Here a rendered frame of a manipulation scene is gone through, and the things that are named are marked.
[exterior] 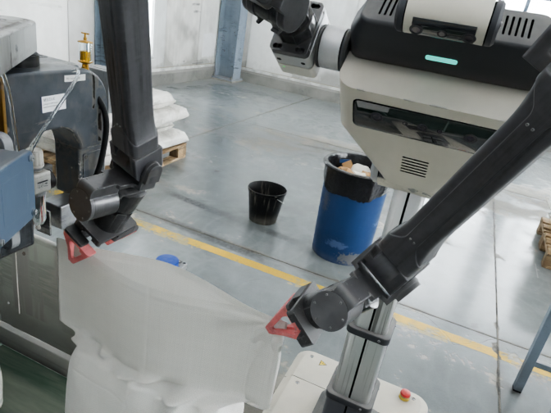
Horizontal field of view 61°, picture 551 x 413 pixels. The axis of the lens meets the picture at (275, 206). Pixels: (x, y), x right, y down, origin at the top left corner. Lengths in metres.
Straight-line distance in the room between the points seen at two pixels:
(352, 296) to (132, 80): 0.43
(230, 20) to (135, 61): 8.84
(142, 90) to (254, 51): 8.86
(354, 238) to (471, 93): 2.16
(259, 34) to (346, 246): 6.93
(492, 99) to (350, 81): 0.27
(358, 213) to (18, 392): 2.09
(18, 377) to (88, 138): 0.87
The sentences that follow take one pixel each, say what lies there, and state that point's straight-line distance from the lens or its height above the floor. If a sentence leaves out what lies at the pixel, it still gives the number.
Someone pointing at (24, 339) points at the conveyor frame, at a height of 0.41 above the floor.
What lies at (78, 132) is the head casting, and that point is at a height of 1.22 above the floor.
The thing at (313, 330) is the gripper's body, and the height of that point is 1.06.
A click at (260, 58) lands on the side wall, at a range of 9.53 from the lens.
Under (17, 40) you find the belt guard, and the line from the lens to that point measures 0.85.
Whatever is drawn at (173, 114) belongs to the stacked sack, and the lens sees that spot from 4.38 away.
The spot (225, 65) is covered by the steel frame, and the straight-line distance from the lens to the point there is 9.60.
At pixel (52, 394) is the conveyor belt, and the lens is 1.60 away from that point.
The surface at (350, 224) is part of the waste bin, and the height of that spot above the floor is 0.31.
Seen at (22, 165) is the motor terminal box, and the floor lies 1.29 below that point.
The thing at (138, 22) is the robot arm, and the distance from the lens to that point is 0.68.
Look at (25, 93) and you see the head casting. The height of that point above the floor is 1.31.
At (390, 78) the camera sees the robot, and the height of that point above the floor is 1.41.
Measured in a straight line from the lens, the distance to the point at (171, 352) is 0.92.
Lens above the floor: 1.51
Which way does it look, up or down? 23 degrees down
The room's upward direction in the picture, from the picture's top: 10 degrees clockwise
